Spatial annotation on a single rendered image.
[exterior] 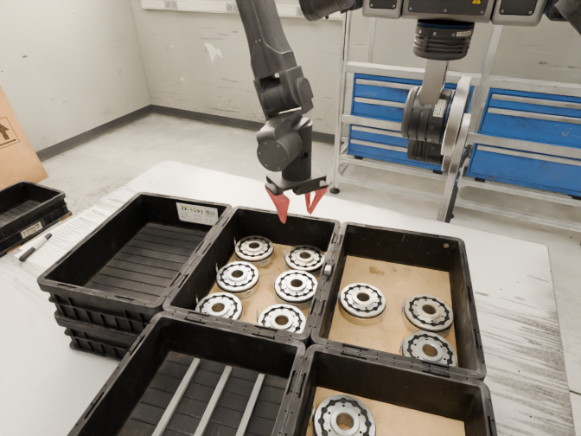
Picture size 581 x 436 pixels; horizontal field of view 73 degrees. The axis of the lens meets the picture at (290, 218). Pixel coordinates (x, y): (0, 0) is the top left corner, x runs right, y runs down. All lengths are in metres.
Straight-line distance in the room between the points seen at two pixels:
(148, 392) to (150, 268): 0.36
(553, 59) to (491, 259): 2.26
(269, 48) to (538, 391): 0.91
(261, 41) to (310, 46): 3.02
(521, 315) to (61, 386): 1.15
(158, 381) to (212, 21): 3.63
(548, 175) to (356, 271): 1.93
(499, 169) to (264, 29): 2.25
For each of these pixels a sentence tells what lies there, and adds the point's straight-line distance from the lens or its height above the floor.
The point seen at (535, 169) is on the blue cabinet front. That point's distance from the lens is 2.77.
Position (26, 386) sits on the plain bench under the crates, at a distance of 1.12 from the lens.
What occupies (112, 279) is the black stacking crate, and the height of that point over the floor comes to 0.83.
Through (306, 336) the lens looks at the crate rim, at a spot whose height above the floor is 0.93.
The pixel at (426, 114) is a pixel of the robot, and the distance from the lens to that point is 1.12.
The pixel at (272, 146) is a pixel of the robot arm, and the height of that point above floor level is 1.25.
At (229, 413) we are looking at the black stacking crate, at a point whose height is 0.83.
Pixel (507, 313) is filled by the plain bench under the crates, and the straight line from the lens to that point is 1.23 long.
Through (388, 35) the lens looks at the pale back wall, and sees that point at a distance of 3.48.
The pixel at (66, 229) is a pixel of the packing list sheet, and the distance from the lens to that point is 1.59.
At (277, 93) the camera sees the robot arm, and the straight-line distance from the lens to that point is 0.68.
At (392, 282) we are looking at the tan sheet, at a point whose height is 0.83.
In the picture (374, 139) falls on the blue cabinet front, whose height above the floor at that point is 0.46.
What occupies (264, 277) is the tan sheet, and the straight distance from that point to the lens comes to 1.00.
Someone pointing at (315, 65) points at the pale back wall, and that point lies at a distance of 3.70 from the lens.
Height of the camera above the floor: 1.50
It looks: 34 degrees down
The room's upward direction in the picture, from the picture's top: straight up
